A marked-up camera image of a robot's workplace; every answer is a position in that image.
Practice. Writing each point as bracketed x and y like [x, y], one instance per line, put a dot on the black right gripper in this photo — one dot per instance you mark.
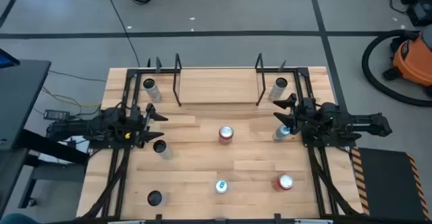
[305, 117]

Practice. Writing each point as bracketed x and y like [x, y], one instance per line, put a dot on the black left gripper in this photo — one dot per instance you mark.
[136, 126]

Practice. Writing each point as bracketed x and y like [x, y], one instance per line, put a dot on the tall white black-top can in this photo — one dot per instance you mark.
[163, 151]
[276, 90]
[155, 198]
[152, 90]

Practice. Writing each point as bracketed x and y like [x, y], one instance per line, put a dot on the blue silver energy drink can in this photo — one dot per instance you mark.
[278, 134]
[221, 186]

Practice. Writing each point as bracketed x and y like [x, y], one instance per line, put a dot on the red soda can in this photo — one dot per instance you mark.
[283, 182]
[225, 133]

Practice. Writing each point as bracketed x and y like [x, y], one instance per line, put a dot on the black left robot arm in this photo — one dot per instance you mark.
[84, 129]

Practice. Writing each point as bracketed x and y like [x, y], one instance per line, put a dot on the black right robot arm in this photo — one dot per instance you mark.
[368, 122]

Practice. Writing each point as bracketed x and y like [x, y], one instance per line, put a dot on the small yellow tag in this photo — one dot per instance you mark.
[127, 136]

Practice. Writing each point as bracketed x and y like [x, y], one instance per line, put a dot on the orange shop vacuum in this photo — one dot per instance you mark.
[365, 63]
[415, 60]

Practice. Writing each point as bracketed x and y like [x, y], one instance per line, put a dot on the black power adapter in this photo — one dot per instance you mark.
[55, 114]

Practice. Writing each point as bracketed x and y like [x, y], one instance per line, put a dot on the black hazard-striped floor mat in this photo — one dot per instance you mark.
[388, 183]

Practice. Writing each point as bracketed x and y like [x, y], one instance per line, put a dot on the black desk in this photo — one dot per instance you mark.
[20, 92]

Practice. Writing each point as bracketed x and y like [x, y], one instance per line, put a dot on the blue lit screen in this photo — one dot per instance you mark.
[6, 60]

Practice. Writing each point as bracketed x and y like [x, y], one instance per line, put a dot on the person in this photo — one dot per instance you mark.
[17, 220]

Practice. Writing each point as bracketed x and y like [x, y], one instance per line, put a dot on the black equipment box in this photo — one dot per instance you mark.
[422, 13]

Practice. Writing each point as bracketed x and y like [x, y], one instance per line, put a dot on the black aluminium table frame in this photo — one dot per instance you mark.
[132, 72]

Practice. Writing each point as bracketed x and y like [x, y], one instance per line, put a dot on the wooden shelf with black frame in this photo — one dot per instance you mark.
[217, 85]

